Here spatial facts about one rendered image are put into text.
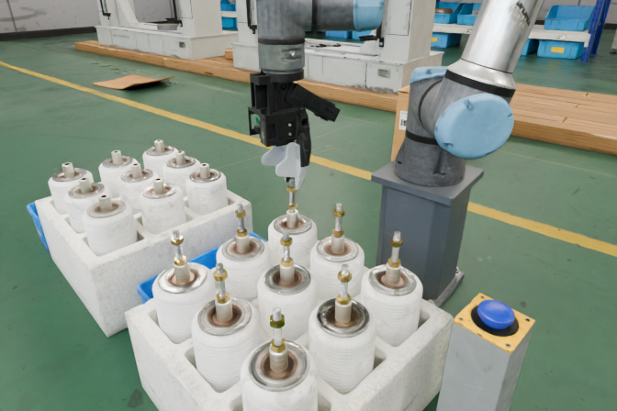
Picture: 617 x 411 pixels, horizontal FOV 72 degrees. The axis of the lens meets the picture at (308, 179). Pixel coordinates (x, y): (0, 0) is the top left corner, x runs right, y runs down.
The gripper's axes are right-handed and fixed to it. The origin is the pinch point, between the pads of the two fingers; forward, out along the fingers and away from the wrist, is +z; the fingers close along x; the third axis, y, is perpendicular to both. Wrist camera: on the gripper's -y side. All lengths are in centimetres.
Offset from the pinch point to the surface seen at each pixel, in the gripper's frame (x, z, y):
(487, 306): 39.8, 2.1, -4.0
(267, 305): 15.9, 11.8, 13.9
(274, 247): 1.1, 12.9, 5.3
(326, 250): 11.0, 9.7, 0.1
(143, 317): 2.9, 16.9, 30.4
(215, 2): -315, -17, -97
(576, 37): -169, 15, -397
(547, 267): 16, 35, -66
